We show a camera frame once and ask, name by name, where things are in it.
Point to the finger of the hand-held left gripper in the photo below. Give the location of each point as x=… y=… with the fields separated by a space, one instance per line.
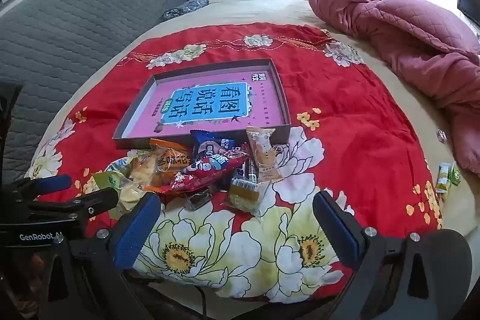
x=52 y=183
x=93 y=202

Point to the small green packet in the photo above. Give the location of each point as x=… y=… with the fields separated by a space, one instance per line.
x=455 y=173

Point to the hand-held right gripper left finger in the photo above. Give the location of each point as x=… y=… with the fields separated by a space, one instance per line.
x=137 y=230

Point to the grey quilted headboard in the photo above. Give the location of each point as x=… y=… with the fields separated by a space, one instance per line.
x=75 y=24

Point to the red floral cloth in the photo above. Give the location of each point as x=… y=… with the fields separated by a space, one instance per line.
x=337 y=98

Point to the small wrapped candy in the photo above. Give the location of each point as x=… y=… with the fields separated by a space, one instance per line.
x=441 y=135

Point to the clear yellow cake packet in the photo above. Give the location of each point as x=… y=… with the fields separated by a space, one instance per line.
x=243 y=196

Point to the orange peanut packet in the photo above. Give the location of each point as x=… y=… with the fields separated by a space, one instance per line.
x=170 y=160

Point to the yellow packet with blue print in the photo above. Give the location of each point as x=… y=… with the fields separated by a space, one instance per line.
x=116 y=164

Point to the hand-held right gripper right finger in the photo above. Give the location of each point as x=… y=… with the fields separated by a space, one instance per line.
x=337 y=230

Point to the pink quilt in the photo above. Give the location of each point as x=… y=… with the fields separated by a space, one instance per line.
x=412 y=35

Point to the green chip packet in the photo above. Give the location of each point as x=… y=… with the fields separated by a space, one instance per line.
x=108 y=182

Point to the dark blue white bar packet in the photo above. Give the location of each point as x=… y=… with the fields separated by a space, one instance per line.
x=249 y=170

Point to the small yellow packet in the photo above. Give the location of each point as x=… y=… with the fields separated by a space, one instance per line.
x=442 y=179

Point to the red snack packet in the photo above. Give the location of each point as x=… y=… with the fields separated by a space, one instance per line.
x=195 y=177

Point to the blue cookie packet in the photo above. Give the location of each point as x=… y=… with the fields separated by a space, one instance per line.
x=210 y=142

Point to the dark floral cloth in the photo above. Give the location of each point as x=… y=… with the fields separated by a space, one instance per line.
x=185 y=9

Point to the shallow box with pink book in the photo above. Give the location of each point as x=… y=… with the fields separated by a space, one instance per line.
x=210 y=106

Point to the clear yellow crispy snack packet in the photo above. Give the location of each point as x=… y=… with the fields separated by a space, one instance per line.
x=144 y=170

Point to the beige biscuit packet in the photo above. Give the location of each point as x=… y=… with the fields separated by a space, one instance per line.
x=262 y=151

